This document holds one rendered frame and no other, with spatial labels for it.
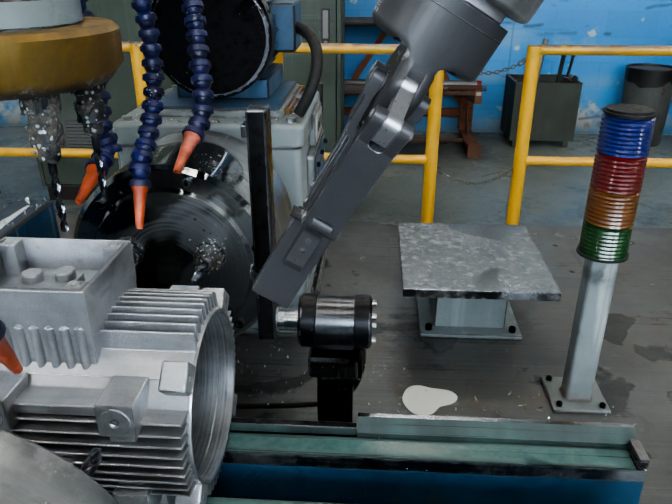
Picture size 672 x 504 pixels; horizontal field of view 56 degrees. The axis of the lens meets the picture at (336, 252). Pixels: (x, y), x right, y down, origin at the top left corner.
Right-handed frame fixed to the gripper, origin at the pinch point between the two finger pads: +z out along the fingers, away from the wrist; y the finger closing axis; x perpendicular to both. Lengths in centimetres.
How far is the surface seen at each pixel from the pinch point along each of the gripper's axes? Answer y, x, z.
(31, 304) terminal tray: -1.2, -15.5, 14.9
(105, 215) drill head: -27.1, -18.2, 19.9
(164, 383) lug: 1.3, -3.6, 14.1
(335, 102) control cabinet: -319, 14, 56
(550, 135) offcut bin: -461, 181, 21
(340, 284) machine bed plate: -69, 19, 33
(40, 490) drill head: 17.8, -6.9, 9.4
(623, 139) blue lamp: -33.3, 29.6, -17.6
